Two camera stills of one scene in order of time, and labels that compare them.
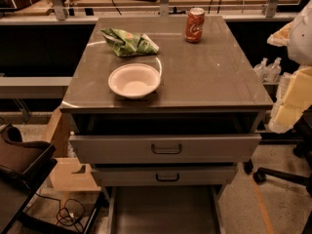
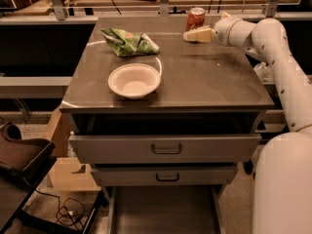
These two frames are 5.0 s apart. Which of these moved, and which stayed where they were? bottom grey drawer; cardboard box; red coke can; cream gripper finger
Moved: cream gripper finger
Stayed: bottom grey drawer; cardboard box; red coke can
